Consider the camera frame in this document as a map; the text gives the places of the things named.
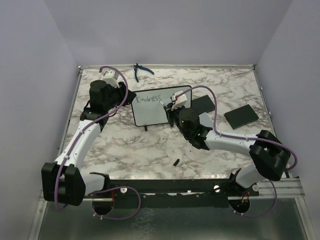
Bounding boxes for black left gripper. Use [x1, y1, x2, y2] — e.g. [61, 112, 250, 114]
[104, 81, 137, 111]

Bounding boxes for black framed whiteboard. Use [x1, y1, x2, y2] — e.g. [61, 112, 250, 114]
[131, 85, 191, 127]

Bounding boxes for black rectangular eraser block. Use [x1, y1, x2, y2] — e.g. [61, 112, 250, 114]
[191, 95, 215, 115]

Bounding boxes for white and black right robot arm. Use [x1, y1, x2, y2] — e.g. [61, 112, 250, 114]
[164, 104, 291, 196]

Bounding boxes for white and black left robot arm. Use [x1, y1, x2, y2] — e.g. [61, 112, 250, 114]
[41, 79, 136, 206]

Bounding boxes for black marker cap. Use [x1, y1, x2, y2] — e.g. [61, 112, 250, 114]
[173, 158, 180, 167]

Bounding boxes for black flat pad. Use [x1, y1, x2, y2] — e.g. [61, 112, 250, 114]
[224, 104, 259, 130]

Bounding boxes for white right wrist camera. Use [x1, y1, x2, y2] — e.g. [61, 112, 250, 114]
[171, 90, 188, 111]

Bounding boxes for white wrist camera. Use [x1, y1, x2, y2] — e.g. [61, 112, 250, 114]
[171, 90, 188, 111]
[100, 69, 120, 88]

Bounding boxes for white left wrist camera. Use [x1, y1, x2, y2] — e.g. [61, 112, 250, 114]
[100, 69, 120, 88]

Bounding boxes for blue handled pliers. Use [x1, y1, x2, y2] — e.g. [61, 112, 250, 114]
[132, 62, 155, 83]

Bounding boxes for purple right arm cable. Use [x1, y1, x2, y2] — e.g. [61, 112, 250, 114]
[178, 85, 299, 218]

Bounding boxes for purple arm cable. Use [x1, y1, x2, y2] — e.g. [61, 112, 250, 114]
[54, 65, 142, 222]
[178, 85, 299, 218]

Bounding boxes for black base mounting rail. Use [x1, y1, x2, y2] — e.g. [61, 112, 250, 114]
[82, 169, 261, 210]

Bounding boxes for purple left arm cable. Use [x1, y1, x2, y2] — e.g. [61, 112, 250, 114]
[54, 65, 142, 222]

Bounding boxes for aluminium frame profile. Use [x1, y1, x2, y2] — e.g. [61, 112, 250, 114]
[257, 178, 305, 199]

